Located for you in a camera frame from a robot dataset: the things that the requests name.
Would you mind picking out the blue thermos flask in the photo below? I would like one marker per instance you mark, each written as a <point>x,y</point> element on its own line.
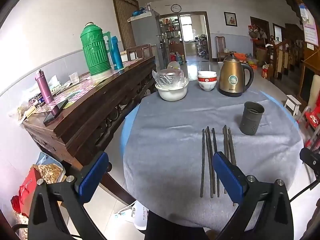
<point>117,55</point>

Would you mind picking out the gold electric kettle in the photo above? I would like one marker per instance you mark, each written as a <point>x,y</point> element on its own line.
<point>233,77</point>

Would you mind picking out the wooden chair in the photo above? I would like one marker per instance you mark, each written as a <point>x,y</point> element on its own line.
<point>221,46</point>

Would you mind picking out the dark clothing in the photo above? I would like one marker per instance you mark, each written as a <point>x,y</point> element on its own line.
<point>175,227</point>

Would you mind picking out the clear plastic cup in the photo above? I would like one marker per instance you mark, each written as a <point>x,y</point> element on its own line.
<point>74,78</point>

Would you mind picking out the round wall clock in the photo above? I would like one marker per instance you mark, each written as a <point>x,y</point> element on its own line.
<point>176,8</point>

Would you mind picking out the plain white bowl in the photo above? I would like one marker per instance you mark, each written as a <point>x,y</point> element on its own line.
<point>207,74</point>

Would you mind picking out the wooden stair railing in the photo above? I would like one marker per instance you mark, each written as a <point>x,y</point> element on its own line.
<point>282,55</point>

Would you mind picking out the brown wooden door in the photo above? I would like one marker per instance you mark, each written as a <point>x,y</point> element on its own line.
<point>125,20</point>

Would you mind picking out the grey fleece tablecloth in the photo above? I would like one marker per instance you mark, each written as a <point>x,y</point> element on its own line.
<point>170,142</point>

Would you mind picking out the dark grey chopstick holder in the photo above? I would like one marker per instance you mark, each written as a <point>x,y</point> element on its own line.
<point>251,120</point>

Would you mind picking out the white power strip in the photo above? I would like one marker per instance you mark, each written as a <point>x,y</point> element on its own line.
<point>123,212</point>

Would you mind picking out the white bowl with red band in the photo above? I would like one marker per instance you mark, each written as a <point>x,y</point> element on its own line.
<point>207,79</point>

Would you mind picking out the dark wooden sideboard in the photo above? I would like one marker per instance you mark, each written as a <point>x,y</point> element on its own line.
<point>100,105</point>

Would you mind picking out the patterned sideboard cover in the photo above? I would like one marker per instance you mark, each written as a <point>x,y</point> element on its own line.
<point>82,87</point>

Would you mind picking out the white floor appliance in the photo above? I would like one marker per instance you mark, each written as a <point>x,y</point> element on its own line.
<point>141,215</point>

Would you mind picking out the blue table cover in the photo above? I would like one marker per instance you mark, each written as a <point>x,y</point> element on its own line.
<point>126,130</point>

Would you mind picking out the black smartphone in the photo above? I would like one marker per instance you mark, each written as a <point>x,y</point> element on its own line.
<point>55,112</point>

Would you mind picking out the green thermos flask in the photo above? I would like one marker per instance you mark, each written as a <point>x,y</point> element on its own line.
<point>95,52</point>

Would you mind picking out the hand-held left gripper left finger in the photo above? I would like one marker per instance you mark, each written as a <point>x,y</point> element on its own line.
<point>93,175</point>

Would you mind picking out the clear plastic bag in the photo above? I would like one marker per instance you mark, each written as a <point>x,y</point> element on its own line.
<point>183,80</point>

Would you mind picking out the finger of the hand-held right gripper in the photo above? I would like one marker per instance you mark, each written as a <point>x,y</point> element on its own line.
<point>311,160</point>

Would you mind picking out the framed wall picture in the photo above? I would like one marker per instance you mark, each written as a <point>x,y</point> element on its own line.
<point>230,19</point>

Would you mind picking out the grey refrigerator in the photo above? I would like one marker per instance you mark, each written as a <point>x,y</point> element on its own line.
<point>145,32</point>

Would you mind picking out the white bowl with red emblem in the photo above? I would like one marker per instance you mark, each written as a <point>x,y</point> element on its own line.
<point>207,86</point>

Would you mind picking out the red paper bag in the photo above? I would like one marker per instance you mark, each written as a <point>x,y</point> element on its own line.
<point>26,192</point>

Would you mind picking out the box with yellow contents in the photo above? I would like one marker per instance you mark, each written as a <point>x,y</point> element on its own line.
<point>50,170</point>

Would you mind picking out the wall calendar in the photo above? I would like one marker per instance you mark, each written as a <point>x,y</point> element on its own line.
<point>310,30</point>

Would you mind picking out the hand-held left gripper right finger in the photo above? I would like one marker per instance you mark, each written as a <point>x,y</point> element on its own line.
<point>228,177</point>

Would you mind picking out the purple drink bottle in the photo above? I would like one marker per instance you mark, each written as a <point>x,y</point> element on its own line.
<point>45,90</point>

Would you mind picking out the white step stool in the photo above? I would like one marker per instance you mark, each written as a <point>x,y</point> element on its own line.
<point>293,102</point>

